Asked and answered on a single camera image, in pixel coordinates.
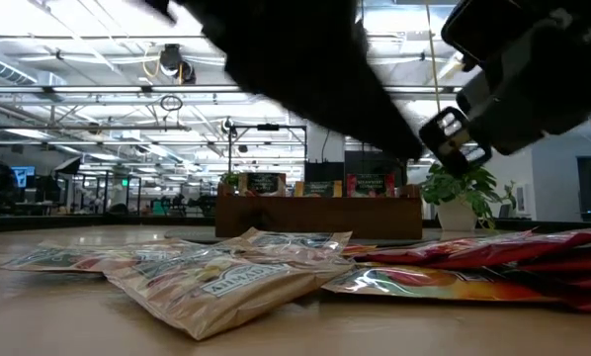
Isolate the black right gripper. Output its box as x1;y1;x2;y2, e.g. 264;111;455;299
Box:
418;4;591;177

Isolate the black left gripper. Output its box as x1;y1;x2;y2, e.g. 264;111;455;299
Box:
144;0;424;160

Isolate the orange mango tea packet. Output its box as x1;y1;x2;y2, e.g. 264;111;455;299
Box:
322;264;563;304
295;179;344;199
342;243;380;258

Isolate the black perforated computer case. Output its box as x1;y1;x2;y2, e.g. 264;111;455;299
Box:
343;149;408;175

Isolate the brown wooden compartment tray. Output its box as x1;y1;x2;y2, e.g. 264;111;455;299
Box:
214;183;424;240

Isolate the green potted plant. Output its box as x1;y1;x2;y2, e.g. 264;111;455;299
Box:
420;162;518;232

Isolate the grey round mat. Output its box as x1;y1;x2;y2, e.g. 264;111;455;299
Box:
162;225;479;247

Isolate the computer monitor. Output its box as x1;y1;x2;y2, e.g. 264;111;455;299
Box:
11;165;37;189

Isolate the black background station frame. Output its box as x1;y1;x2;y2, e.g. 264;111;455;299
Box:
225;123;309;174

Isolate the yellow cable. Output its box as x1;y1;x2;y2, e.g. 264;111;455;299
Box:
423;0;443;115

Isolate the black overhead camera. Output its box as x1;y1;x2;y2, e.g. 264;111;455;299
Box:
157;43;198;85

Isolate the black aluminium table frame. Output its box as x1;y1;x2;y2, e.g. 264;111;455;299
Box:
0;213;591;233

